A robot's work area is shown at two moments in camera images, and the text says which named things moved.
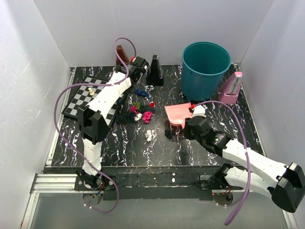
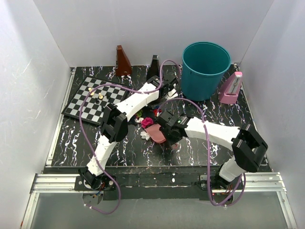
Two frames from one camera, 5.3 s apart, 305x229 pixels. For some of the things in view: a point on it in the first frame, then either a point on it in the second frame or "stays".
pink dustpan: (177, 113) to (155, 134)
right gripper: (188, 127) to (170, 141)
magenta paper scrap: (147, 116) to (147, 121)
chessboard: (83, 95) stays
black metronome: (155, 76) stays
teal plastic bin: (204, 65) stays
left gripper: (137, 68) to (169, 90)
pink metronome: (228, 94) stays
